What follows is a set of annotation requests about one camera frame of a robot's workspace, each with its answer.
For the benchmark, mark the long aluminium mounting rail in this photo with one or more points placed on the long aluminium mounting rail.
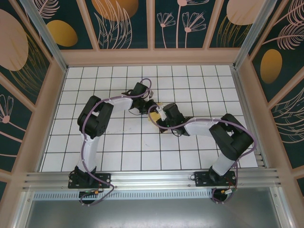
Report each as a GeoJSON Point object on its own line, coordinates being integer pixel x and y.
{"type": "Point", "coordinates": [152, 178]}

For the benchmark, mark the aluminium table side rail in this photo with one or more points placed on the aluminium table side rail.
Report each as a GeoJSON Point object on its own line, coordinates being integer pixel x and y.
{"type": "Point", "coordinates": [237, 78]}

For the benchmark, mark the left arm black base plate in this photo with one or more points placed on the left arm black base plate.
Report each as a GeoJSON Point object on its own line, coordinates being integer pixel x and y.
{"type": "Point", "coordinates": [105, 179]}

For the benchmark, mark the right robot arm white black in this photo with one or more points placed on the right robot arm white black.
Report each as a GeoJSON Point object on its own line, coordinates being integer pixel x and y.
{"type": "Point", "coordinates": [235, 142]}

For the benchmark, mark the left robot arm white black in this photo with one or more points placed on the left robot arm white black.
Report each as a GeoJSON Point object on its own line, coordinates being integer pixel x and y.
{"type": "Point", "coordinates": [89, 154]}

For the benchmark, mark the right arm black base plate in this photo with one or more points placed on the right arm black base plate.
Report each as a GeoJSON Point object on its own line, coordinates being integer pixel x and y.
{"type": "Point", "coordinates": [202, 180]}

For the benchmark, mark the aluminium frame bar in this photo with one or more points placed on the aluminium frame bar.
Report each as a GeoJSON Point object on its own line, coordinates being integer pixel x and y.
{"type": "Point", "coordinates": [279, 209]}
{"type": "Point", "coordinates": [25, 209]}

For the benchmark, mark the grey sheet metal panel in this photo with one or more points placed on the grey sheet metal panel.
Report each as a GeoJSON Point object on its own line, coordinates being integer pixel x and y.
{"type": "Point", "coordinates": [152, 213]}

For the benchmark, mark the aluminium corner post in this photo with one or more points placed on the aluminium corner post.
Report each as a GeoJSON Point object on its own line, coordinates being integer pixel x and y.
{"type": "Point", "coordinates": [48, 40]}
{"type": "Point", "coordinates": [254, 35]}

